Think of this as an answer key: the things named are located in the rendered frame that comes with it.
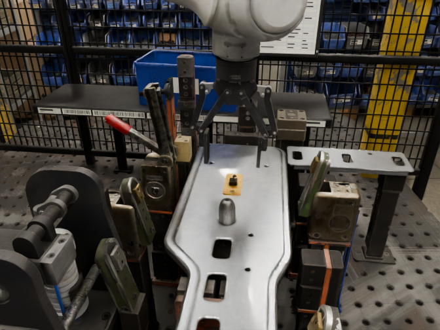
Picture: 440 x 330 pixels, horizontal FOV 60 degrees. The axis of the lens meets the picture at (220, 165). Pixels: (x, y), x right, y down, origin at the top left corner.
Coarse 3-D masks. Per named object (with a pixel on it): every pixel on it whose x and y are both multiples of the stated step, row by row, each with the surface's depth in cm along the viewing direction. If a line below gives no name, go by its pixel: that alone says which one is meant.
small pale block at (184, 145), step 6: (180, 138) 88; (186, 138) 88; (174, 144) 87; (180, 144) 87; (186, 144) 87; (180, 150) 88; (186, 150) 88; (180, 156) 89; (186, 156) 89; (180, 162) 90; (186, 162) 89; (180, 168) 91; (186, 168) 91; (180, 174) 92; (186, 174) 92; (180, 180) 92; (180, 186) 93; (180, 192) 94
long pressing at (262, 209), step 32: (224, 160) 93; (256, 160) 93; (192, 192) 80; (256, 192) 80; (288, 192) 81; (192, 224) 71; (256, 224) 71; (288, 224) 72; (192, 256) 64; (256, 256) 64; (288, 256) 64; (192, 288) 57; (256, 288) 58; (192, 320) 53; (224, 320) 53; (256, 320) 53
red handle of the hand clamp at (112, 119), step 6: (108, 120) 78; (114, 120) 78; (120, 120) 79; (114, 126) 79; (120, 126) 79; (126, 126) 79; (126, 132) 79; (132, 132) 79; (138, 132) 80; (138, 138) 80; (144, 138) 80; (144, 144) 80; (150, 144) 80; (156, 144) 81; (156, 150) 81
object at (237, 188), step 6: (228, 174) 86; (234, 174) 86; (240, 174) 86; (228, 180) 84; (240, 180) 84; (228, 186) 82; (234, 186) 82; (240, 186) 82; (228, 192) 80; (234, 192) 80; (240, 192) 80
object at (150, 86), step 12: (156, 84) 75; (168, 84) 74; (144, 96) 75; (156, 96) 74; (168, 96) 74; (156, 108) 75; (156, 120) 76; (156, 132) 77; (168, 132) 80; (168, 144) 79
